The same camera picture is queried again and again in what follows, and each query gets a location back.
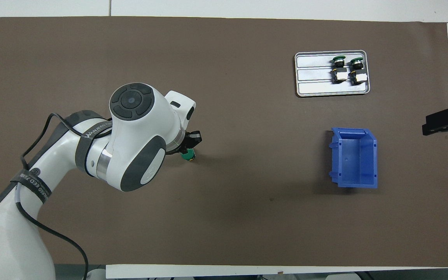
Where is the blue plastic storage bin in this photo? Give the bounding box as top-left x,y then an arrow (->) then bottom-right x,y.
328,127 -> 378,189

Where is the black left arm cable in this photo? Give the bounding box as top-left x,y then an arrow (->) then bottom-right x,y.
14,113 -> 114,280

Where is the brown table mat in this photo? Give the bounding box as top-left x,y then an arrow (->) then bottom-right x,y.
0,16 -> 448,268

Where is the grey metal tray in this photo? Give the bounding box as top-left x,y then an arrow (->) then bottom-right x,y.
294,50 -> 371,97

